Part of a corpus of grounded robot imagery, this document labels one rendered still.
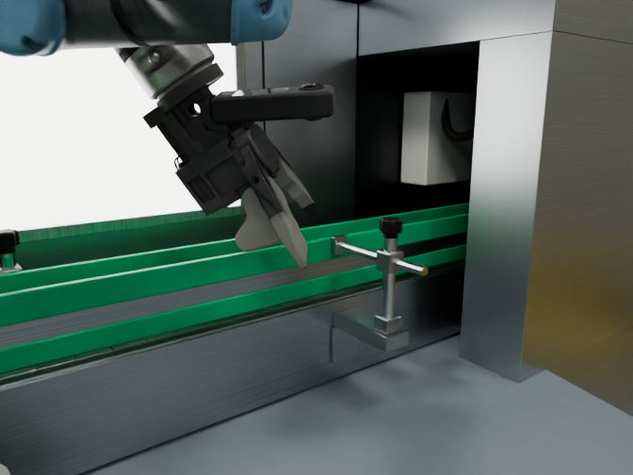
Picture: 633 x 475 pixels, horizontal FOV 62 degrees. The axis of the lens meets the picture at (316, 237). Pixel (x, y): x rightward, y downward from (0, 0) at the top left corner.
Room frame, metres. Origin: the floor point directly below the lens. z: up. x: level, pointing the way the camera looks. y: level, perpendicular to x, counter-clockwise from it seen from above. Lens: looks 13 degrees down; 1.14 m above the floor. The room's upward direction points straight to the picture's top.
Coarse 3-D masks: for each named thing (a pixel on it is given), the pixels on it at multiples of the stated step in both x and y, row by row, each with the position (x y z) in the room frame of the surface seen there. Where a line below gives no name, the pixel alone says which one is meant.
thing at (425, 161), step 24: (408, 96) 1.07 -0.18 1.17; (432, 96) 1.03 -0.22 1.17; (456, 96) 1.07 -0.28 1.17; (408, 120) 1.07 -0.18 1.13; (432, 120) 1.03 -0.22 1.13; (456, 120) 1.07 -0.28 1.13; (408, 144) 1.06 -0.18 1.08; (432, 144) 1.03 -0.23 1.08; (456, 144) 1.07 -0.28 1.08; (408, 168) 1.06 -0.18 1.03; (432, 168) 1.03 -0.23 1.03; (456, 168) 1.08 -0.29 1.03
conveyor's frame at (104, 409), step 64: (256, 320) 0.64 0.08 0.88; (320, 320) 0.69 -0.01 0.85; (448, 320) 0.86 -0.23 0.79; (0, 384) 0.47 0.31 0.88; (64, 384) 0.50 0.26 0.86; (128, 384) 0.53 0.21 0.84; (192, 384) 0.58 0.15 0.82; (256, 384) 0.63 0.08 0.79; (0, 448) 0.46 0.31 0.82; (64, 448) 0.49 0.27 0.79; (128, 448) 0.53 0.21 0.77
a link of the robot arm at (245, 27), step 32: (128, 0) 0.37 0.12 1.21; (160, 0) 0.34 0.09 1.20; (192, 0) 0.34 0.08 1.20; (224, 0) 0.36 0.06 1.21; (256, 0) 0.35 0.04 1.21; (288, 0) 0.39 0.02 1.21; (128, 32) 0.39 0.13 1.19; (160, 32) 0.38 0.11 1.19; (192, 32) 0.38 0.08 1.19; (224, 32) 0.37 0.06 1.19; (256, 32) 0.37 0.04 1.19
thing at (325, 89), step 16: (224, 96) 0.51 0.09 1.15; (240, 96) 0.50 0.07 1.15; (256, 96) 0.50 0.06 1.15; (272, 96) 0.50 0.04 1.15; (288, 96) 0.50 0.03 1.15; (304, 96) 0.50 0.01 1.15; (320, 96) 0.50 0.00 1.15; (224, 112) 0.50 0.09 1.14; (240, 112) 0.50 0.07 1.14; (256, 112) 0.50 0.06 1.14; (272, 112) 0.50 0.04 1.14; (288, 112) 0.50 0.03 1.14; (304, 112) 0.50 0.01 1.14; (320, 112) 0.50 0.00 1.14
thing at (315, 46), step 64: (320, 0) 0.96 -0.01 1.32; (256, 64) 0.88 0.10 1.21; (320, 64) 0.96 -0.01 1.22; (384, 64) 1.05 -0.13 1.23; (448, 64) 1.16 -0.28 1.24; (320, 128) 0.96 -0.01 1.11; (384, 128) 1.06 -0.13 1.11; (320, 192) 0.96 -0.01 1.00; (384, 192) 1.06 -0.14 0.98; (448, 192) 1.18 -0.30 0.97; (64, 256) 0.69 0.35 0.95
